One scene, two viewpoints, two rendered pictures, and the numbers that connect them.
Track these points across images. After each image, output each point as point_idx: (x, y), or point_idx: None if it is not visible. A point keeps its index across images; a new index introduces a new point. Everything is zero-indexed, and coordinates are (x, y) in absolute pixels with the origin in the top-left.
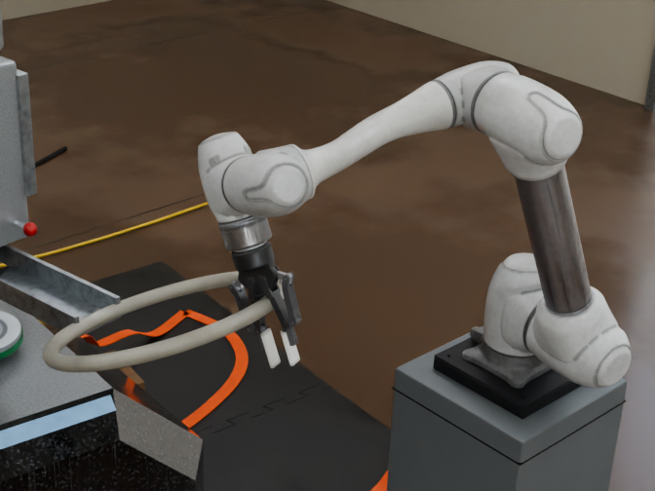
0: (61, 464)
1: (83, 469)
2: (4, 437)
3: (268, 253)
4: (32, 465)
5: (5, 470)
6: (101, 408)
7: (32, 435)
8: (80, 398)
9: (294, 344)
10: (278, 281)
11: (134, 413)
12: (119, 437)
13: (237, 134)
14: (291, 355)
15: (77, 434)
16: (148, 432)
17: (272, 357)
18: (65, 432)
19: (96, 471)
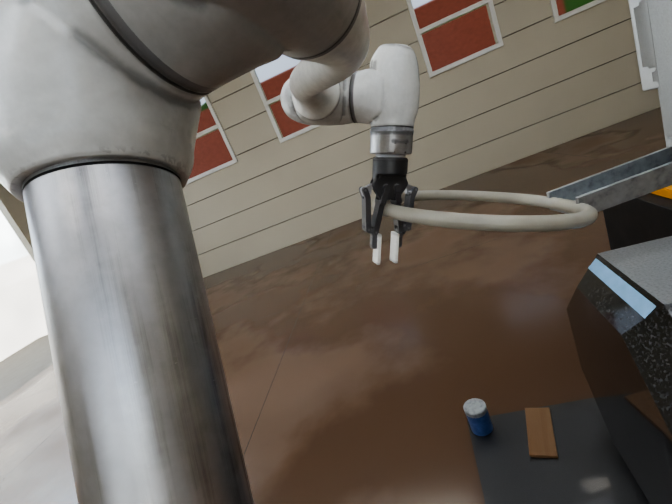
0: (596, 310)
1: (606, 329)
2: (599, 269)
3: (373, 165)
4: (588, 294)
5: (582, 283)
6: (641, 307)
7: (605, 281)
8: (643, 289)
9: (370, 246)
10: (420, 209)
11: (666, 341)
12: (623, 334)
13: (379, 47)
14: (373, 253)
15: (616, 305)
16: (667, 368)
17: (390, 252)
18: (615, 297)
19: (613, 341)
